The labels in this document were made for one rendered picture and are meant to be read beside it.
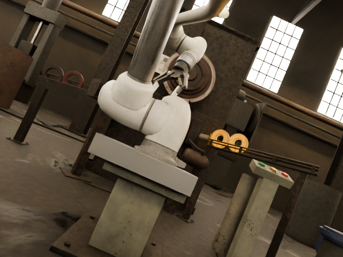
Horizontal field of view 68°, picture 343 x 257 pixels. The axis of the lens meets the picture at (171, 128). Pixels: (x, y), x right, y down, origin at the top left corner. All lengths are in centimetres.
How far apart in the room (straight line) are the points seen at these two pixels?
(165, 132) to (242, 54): 172
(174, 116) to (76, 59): 821
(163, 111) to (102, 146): 28
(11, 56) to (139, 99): 351
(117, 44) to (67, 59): 428
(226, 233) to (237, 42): 173
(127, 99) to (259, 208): 100
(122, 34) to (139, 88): 423
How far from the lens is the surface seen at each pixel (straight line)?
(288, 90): 951
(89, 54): 907
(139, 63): 99
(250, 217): 159
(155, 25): 96
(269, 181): 159
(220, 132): 210
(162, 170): 88
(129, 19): 530
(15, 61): 440
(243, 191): 170
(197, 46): 140
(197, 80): 219
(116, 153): 89
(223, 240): 174
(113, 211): 103
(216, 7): 109
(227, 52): 257
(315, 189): 425
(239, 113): 658
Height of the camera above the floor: 48
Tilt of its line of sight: 4 degrees up
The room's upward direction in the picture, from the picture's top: 24 degrees clockwise
